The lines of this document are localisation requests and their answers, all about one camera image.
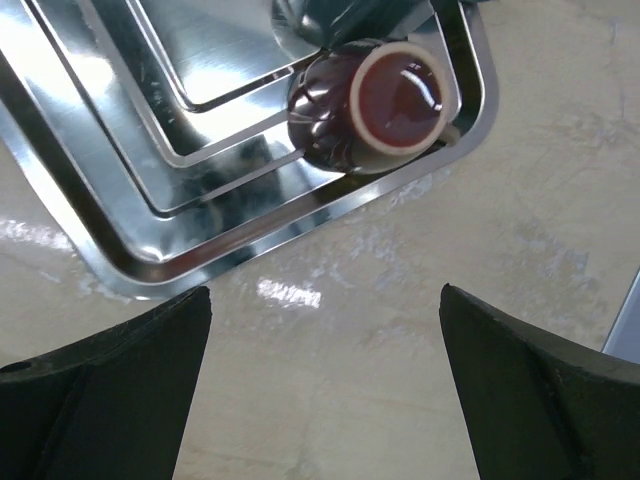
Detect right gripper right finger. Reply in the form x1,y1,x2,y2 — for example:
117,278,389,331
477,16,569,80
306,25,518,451
439,285,639,479

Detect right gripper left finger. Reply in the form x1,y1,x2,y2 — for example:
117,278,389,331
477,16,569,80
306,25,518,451
1,287,212,479

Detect small maroon cup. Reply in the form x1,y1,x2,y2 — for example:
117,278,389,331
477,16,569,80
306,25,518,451
287,39,461,175

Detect metal tray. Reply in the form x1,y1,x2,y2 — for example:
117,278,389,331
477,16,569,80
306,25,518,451
1,1,498,299

